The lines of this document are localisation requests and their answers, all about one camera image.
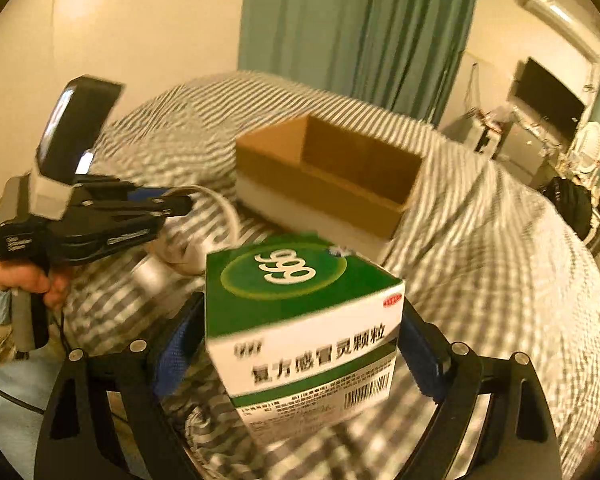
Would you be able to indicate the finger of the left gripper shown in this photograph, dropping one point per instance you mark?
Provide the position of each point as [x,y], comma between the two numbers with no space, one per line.
[111,188]
[132,210]

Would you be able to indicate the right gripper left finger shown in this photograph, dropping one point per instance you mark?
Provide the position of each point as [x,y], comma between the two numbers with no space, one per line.
[78,440]

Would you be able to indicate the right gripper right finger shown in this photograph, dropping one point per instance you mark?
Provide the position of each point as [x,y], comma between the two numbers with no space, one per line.
[517,439]

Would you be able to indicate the white tape roll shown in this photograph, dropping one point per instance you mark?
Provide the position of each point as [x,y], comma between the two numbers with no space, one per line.
[212,224]

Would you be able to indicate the green white medicine box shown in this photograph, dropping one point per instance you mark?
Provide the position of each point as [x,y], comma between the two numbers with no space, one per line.
[302,333]

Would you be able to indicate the clear cotton swab jar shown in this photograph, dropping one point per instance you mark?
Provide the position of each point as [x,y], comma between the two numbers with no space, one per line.
[152,276]

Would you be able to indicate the person's left hand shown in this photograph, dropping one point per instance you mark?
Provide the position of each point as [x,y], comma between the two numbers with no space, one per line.
[54,285]

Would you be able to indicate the phone mounted on gripper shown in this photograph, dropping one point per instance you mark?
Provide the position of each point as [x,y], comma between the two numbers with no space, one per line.
[71,130]

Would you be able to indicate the brown cardboard box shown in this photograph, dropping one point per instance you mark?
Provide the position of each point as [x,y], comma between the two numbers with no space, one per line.
[308,175]

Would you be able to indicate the grey checkered bed cover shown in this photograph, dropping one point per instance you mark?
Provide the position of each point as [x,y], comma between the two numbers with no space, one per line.
[485,258]

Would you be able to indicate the black backpack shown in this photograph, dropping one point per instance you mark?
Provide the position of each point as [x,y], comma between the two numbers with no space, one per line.
[573,203]

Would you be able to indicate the large green curtain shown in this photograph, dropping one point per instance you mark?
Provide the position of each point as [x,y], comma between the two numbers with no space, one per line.
[402,55]

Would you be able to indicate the silver mini fridge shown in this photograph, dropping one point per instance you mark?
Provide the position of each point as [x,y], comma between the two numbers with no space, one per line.
[520,152]

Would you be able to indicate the white oval vanity mirror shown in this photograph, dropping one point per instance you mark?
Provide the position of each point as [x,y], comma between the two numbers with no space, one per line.
[586,147]

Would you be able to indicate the white suitcase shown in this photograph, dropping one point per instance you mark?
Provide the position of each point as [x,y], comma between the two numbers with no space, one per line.
[471,131]

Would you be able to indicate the white air conditioner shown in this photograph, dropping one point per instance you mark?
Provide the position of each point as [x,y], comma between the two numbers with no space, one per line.
[567,26]

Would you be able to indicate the black wall television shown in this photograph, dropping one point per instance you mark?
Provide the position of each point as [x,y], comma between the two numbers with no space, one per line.
[550,98]

